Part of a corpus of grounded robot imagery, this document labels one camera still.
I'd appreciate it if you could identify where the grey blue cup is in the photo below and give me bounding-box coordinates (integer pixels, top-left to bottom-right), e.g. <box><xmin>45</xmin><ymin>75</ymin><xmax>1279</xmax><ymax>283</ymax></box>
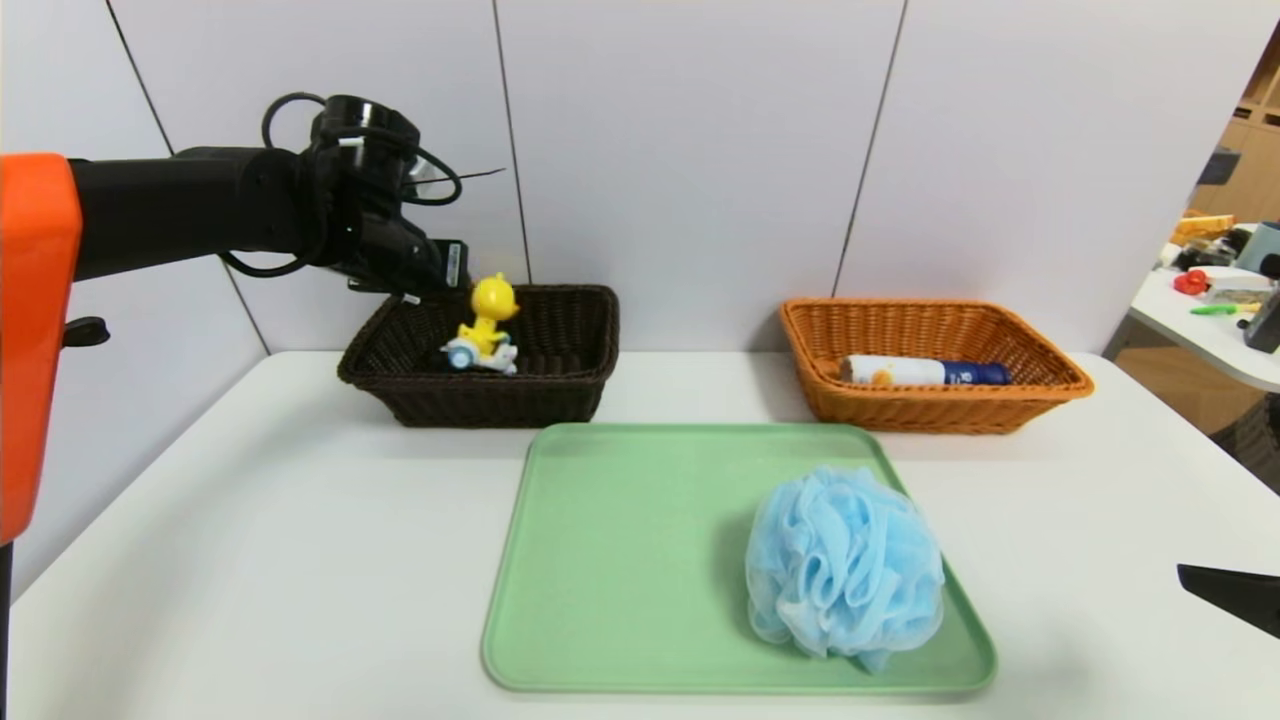
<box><xmin>1235</xmin><ymin>222</ymin><xmax>1280</xmax><ymax>276</ymax></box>

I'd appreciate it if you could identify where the dark brown wicker basket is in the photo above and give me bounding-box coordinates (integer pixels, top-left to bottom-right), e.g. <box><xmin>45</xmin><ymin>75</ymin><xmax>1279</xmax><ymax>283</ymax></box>
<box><xmin>337</xmin><ymin>285</ymin><xmax>621</xmax><ymax>429</ymax></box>

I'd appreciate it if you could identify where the yellow duck scooter toy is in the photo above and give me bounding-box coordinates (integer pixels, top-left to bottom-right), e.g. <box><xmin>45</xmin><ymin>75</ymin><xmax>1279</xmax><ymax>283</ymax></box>
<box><xmin>440</xmin><ymin>273</ymin><xmax>521</xmax><ymax>376</ymax></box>

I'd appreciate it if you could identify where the blue mesh bath loofah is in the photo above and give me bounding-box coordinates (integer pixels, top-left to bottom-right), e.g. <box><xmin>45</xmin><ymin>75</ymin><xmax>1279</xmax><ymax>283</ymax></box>
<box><xmin>745</xmin><ymin>465</ymin><xmax>948</xmax><ymax>673</ymax></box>

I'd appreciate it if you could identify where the green plastic tray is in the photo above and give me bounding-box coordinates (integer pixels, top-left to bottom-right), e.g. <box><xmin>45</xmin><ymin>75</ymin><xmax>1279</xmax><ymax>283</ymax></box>
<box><xmin>482</xmin><ymin>423</ymin><xmax>999</xmax><ymax>696</ymax></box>

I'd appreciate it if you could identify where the white bottle with blue cap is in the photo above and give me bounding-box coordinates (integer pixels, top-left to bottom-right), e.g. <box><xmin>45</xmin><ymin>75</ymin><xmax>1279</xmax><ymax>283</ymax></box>
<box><xmin>838</xmin><ymin>354</ymin><xmax>1013</xmax><ymax>387</ymax></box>

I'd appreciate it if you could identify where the wooden cabinet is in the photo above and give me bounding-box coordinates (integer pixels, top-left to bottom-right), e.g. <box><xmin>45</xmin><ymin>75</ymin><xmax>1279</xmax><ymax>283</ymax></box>
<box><xmin>1190</xmin><ymin>20</ymin><xmax>1280</xmax><ymax>226</ymax></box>

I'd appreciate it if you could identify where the yellow snack box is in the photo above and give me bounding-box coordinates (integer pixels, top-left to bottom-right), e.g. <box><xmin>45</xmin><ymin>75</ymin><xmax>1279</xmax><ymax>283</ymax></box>
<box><xmin>1172</xmin><ymin>213</ymin><xmax>1236</xmax><ymax>244</ymax></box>

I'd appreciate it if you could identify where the perforated table side panel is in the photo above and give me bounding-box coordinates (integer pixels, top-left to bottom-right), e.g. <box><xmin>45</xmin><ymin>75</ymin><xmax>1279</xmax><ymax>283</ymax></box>
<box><xmin>1212</xmin><ymin>393</ymin><xmax>1280</xmax><ymax>496</ymax></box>

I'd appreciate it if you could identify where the orange wicker basket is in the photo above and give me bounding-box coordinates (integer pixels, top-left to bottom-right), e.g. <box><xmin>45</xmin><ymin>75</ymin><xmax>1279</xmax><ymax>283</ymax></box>
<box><xmin>780</xmin><ymin>298</ymin><xmax>1096</xmax><ymax>436</ymax></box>

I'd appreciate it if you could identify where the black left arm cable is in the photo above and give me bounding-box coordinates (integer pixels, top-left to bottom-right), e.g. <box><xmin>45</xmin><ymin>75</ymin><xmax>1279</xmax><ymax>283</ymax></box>
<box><xmin>218</xmin><ymin>92</ymin><xmax>465</xmax><ymax>281</ymax></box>

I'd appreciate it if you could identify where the white side table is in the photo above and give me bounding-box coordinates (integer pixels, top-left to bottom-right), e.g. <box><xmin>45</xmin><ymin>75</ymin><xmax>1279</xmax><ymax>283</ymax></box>
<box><xmin>1128</xmin><ymin>265</ymin><xmax>1280</xmax><ymax>393</ymax></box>

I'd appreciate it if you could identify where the black device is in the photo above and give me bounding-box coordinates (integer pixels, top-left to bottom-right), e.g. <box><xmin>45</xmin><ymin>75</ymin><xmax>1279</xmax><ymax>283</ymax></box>
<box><xmin>1243</xmin><ymin>285</ymin><xmax>1280</xmax><ymax>354</ymax></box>

